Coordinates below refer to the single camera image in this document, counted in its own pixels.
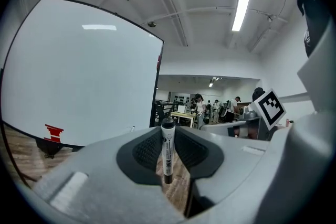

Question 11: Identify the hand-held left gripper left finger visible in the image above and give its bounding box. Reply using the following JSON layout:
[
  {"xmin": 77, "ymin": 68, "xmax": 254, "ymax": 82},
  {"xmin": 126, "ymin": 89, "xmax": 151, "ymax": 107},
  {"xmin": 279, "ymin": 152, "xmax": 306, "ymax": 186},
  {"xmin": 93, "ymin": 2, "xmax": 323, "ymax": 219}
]
[{"xmin": 33, "ymin": 125, "xmax": 186, "ymax": 224}]

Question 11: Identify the black and white marker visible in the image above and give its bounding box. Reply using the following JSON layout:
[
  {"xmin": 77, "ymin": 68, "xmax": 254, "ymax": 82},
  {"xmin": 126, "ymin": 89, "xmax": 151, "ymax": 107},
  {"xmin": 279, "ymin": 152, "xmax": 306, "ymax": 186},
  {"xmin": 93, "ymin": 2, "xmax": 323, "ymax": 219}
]
[{"xmin": 160, "ymin": 116, "xmax": 176, "ymax": 184}]

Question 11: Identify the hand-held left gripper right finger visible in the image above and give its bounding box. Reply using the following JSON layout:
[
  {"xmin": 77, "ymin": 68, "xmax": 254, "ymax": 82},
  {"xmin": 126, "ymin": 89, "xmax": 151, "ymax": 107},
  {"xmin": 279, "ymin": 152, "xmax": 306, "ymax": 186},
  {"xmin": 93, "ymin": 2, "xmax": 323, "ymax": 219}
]
[{"xmin": 174, "ymin": 109, "xmax": 336, "ymax": 224}]

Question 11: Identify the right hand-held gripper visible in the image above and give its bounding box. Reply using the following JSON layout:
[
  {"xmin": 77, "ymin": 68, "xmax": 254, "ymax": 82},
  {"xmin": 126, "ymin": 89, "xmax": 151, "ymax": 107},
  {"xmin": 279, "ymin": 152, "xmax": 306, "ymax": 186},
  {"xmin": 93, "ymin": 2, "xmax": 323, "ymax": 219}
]
[{"xmin": 201, "ymin": 87, "xmax": 287, "ymax": 141}]

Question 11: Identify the person's black shirt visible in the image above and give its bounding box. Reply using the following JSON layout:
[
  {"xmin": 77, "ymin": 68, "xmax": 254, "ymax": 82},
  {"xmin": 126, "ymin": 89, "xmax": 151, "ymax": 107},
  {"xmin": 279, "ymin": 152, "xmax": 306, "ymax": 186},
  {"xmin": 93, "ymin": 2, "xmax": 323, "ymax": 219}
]
[{"xmin": 295, "ymin": 0, "xmax": 332, "ymax": 58}]

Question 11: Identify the small ceiling light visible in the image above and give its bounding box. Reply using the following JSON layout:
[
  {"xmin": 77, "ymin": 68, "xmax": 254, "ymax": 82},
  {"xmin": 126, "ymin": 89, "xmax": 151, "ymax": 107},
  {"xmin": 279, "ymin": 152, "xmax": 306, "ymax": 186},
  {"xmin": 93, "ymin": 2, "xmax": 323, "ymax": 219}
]
[{"xmin": 208, "ymin": 77, "xmax": 223, "ymax": 88}]

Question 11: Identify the light wooden table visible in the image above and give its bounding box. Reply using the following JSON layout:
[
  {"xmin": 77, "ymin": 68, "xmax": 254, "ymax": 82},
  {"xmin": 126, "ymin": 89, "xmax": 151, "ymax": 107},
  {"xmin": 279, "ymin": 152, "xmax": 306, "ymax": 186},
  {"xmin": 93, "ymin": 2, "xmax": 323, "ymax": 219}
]
[{"xmin": 170, "ymin": 111, "xmax": 198, "ymax": 129}]

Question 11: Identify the large whiteboard with black frame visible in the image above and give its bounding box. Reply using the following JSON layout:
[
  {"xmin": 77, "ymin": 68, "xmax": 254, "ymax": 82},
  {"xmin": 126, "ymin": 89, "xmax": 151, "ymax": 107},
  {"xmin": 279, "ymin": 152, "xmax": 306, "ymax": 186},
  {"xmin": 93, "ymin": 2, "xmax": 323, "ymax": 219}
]
[{"xmin": 0, "ymin": 0, "xmax": 165, "ymax": 147}]

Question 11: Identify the black whiteboard stand base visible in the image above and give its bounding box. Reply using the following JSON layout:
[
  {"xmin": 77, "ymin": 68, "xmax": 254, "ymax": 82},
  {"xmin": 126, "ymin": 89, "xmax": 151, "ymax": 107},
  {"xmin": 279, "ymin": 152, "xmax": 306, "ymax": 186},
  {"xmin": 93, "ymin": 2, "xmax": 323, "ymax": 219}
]
[{"xmin": 35, "ymin": 137, "xmax": 82, "ymax": 159}]

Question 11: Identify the long ceiling light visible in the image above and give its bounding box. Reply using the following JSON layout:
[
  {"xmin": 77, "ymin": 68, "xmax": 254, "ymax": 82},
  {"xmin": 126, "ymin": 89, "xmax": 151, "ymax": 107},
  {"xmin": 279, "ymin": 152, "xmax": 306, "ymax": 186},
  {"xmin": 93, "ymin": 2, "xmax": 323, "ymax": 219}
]
[{"xmin": 231, "ymin": 0, "xmax": 251, "ymax": 33}]

